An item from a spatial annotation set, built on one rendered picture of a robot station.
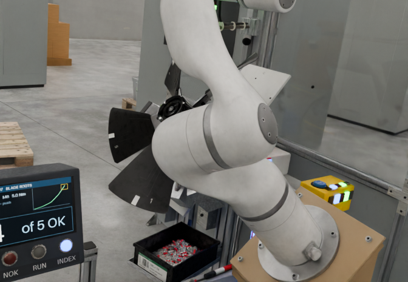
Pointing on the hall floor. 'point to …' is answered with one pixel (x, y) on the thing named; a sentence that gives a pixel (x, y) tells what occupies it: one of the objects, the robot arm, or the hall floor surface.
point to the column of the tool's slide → (255, 37)
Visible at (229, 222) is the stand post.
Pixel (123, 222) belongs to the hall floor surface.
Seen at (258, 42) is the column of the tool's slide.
